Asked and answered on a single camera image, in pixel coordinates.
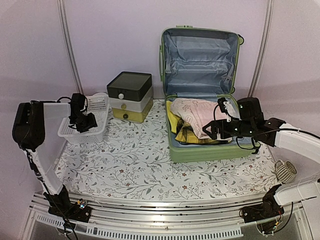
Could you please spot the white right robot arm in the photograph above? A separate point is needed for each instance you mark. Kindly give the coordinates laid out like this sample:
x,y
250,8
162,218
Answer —
x,y
303,143

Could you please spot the floral white tablecloth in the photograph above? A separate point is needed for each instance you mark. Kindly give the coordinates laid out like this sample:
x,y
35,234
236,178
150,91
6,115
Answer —
x,y
133,162

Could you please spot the pink folded towel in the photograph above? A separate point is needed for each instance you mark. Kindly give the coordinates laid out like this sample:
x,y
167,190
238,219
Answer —
x,y
196,112

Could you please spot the aluminium front rail frame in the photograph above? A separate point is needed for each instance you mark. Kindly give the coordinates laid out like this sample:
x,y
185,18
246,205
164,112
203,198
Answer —
x,y
130,219

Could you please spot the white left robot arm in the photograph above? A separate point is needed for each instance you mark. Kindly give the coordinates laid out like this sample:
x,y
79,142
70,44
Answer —
x,y
29,132

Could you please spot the yellow plaid garment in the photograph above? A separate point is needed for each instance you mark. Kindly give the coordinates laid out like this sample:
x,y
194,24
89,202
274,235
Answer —
x,y
183,131

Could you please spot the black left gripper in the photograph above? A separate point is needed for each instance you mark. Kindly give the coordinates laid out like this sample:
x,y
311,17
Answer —
x,y
93,123

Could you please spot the drawer cabinet with dark top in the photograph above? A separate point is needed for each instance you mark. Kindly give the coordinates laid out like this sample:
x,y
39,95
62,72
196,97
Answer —
x,y
131,96

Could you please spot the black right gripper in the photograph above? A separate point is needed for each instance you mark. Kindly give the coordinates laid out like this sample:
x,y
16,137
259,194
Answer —
x,y
214,123

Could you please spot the green hard-shell suitcase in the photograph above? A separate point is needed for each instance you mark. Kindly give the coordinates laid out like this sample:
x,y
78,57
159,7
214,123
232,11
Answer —
x,y
201,63

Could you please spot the white plastic mesh basket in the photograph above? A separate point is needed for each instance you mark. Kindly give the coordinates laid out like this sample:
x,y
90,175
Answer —
x,y
97,104

